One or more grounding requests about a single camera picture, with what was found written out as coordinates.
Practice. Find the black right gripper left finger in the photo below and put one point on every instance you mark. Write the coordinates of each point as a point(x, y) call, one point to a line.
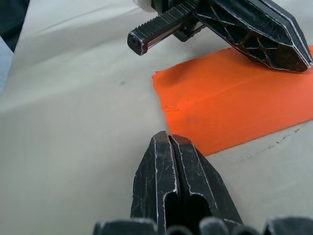
point(156, 166)

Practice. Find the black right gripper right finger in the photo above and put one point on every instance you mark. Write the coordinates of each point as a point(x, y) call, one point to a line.
point(195, 171)

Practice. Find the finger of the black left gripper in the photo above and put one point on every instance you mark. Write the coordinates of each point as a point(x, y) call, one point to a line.
point(302, 31)
point(256, 27)

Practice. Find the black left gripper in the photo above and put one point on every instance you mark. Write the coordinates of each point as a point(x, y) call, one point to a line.
point(168, 19)

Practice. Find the bystander in dark top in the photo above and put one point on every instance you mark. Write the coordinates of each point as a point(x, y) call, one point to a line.
point(12, 19)

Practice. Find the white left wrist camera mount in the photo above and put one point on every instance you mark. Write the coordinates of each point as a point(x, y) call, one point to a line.
point(143, 4)

